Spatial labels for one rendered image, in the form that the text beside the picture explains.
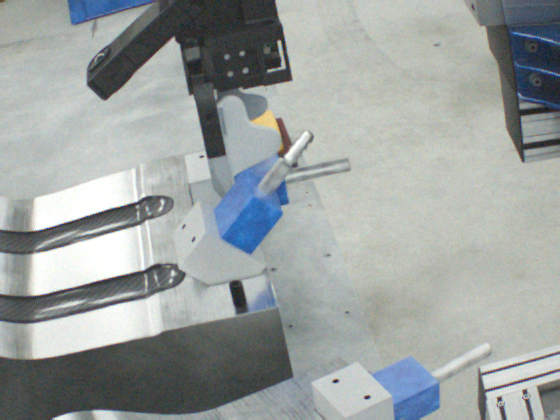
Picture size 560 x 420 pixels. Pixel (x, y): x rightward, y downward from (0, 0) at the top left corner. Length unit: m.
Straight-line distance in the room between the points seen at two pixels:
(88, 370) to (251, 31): 0.29
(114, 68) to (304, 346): 0.27
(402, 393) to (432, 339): 1.45
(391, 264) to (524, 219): 0.34
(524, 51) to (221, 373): 0.55
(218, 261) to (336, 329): 0.14
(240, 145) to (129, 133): 0.42
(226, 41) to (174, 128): 0.43
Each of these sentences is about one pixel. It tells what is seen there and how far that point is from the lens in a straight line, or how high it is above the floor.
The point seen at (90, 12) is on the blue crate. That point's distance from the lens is 4.19.
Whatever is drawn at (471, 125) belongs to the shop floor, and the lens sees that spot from 2.93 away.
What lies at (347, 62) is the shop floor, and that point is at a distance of 3.34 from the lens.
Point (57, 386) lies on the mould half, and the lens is 0.88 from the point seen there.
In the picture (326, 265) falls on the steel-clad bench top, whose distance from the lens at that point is 1.04.
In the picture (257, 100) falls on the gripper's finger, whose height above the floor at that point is 0.95.
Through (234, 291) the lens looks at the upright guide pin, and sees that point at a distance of 0.84.
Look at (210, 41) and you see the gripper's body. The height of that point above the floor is 1.04.
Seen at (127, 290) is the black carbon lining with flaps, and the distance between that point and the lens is 0.91.
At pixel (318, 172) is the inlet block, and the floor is 0.89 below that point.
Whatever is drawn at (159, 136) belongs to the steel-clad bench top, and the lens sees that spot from 1.31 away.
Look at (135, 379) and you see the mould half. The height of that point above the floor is 0.85.
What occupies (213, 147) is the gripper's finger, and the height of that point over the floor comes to 0.95.
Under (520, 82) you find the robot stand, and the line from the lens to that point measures 1.25.
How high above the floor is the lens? 1.38
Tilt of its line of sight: 31 degrees down
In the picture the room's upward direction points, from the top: 11 degrees counter-clockwise
